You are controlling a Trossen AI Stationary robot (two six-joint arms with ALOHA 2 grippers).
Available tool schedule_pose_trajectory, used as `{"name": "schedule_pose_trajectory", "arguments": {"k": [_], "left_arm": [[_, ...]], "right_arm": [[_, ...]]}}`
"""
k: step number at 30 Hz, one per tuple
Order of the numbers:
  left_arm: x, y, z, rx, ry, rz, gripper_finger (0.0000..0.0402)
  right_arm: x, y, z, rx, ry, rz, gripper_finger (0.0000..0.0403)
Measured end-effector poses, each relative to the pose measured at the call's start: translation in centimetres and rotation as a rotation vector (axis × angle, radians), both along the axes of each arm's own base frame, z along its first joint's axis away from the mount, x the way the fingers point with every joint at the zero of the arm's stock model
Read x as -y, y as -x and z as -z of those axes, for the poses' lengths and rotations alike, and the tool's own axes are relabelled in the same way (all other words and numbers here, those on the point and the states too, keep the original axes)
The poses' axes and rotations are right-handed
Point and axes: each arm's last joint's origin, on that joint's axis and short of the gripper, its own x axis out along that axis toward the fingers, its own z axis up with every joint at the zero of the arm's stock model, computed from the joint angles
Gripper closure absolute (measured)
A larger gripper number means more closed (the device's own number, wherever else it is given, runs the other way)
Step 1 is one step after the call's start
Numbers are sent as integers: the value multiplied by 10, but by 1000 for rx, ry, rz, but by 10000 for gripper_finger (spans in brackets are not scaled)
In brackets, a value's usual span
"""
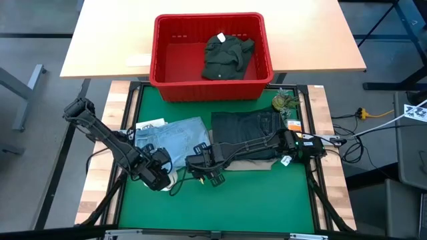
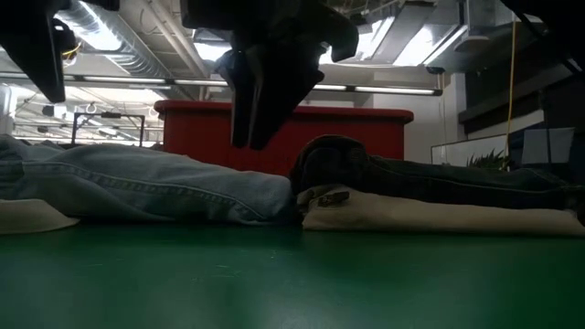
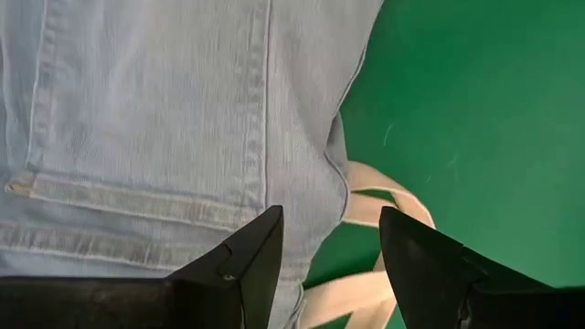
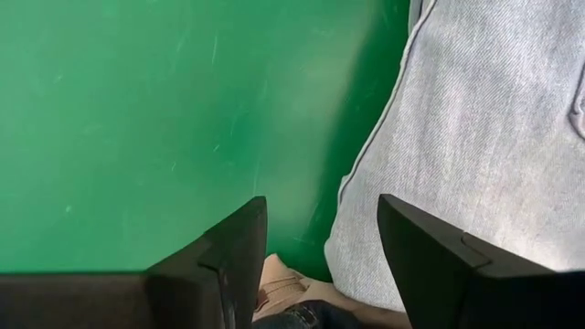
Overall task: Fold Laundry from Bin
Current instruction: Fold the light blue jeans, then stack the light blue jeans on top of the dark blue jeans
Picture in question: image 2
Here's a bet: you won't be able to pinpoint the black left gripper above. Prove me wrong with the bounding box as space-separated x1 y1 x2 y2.
0 0 120 104

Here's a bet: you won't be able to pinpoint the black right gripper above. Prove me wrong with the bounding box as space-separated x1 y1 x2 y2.
180 0 335 151

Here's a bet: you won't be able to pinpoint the light blue jeans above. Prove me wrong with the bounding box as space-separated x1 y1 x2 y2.
0 134 296 226

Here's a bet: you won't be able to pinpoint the dark blue jeans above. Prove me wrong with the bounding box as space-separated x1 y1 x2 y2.
288 134 585 211

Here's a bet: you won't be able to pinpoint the beige shorts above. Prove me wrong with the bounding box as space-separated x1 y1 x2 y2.
296 185 585 238

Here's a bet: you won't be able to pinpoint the red plastic laundry bin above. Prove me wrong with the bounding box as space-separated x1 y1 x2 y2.
154 100 415 177

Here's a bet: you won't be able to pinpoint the black metal rack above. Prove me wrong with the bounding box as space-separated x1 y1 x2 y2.
70 111 147 147

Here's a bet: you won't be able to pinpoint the long ceiling light strip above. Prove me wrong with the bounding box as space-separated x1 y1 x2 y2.
0 71 443 98

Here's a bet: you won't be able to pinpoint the white cloth tote bag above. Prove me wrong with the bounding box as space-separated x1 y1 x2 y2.
0 198 81 235

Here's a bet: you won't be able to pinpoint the green table mat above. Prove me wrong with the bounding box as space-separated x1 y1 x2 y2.
0 221 585 329

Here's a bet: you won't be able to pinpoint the succulent plant in black pot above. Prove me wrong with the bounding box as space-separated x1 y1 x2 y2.
465 149 511 171

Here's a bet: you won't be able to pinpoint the black ceiling camera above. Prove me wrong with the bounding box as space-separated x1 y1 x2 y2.
54 17 84 61

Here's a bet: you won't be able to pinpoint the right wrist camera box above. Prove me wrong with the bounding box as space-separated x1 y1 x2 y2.
326 13 360 63

